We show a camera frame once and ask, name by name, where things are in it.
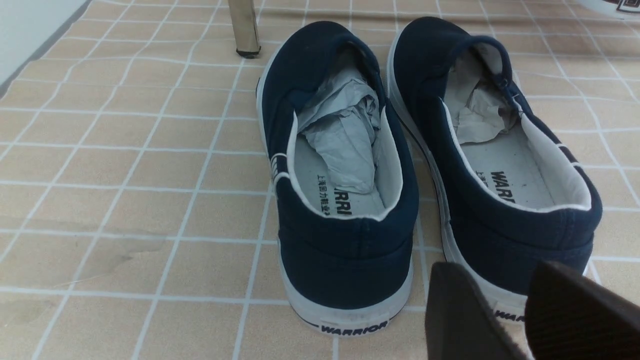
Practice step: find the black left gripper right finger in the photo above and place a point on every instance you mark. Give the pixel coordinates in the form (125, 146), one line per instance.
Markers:
(570, 317)

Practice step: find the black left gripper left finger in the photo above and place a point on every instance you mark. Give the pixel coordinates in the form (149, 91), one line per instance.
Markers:
(459, 324)

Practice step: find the right navy slip-on shoe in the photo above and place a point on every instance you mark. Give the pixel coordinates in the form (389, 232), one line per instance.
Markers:
(510, 193)

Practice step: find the navy slip-on shoe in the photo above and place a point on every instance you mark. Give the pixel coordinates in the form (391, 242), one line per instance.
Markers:
(510, 193)
(344, 181)

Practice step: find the left navy slip-on shoe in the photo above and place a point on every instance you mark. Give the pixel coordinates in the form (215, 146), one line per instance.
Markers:
(344, 181)

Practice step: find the steel shoe rack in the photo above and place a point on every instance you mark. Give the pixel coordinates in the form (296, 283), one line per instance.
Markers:
(245, 28)

